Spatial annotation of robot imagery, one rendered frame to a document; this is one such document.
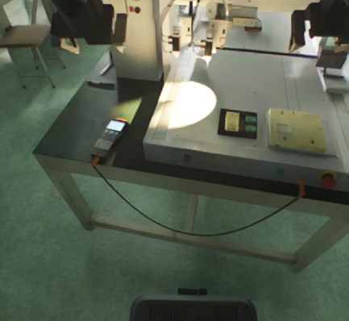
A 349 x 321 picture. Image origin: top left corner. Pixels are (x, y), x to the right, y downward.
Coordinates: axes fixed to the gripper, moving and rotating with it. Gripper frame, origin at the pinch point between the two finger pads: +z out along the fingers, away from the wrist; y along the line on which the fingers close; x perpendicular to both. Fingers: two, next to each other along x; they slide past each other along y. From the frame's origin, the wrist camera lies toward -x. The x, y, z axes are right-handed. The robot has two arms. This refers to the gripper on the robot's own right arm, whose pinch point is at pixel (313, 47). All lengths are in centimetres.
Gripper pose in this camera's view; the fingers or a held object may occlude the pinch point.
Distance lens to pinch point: 63.5
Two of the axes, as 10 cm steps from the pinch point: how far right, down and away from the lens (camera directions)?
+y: -10.0, 0.0, 0.3
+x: -0.1, 9.8, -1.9
